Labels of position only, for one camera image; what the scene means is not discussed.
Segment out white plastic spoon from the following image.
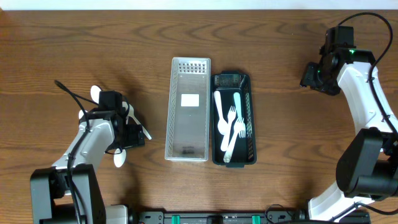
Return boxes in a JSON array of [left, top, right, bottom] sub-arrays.
[[78, 110, 87, 119], [90, 85, 102, 104], [213, 90, 228, 135]]

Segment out white plastic fork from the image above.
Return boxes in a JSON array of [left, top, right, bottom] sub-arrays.
[[220, 106, 236, 152], [223, 118, 246, 163]]

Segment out dark green perforated plastic basket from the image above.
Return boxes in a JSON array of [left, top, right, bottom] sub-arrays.
[[211, 71, 257, 167]]

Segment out pale blue plastic fork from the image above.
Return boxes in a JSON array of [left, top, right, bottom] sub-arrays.
[[233, 92, 246, 138]]

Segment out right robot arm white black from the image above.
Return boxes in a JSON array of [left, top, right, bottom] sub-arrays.
[[300, 26, 397, 222]]

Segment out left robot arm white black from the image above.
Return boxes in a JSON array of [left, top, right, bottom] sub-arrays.
[[30, 91, 145, 223]]

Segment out white plastic spoon right crossing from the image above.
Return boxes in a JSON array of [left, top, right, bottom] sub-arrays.
[[123, 101, 152, 140]]

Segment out white plastic spoon bowl down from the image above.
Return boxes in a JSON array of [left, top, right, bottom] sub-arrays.
[[113, 148, 127, 168]]

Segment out clear perforated plastic basket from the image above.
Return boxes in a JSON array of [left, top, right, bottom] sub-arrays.
[[165, 57, 211, 162]]

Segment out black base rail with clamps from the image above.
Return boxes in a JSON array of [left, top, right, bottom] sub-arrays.
[[105, 203, 371, 224]]

